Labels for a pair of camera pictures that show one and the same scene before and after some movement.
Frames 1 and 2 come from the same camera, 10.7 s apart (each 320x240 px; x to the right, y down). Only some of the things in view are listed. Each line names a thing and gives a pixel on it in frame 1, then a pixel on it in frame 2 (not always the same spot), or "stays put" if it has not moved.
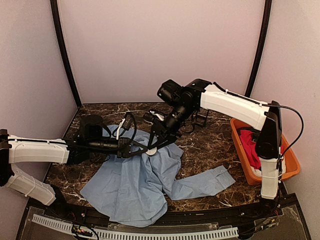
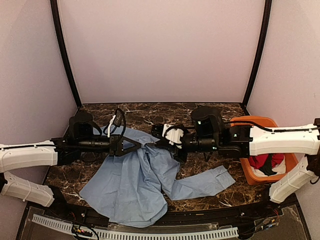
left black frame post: x=55 y=6 stays put
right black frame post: x=261 y=46 stays put
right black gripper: x=163 y=132 to x=163 y=143
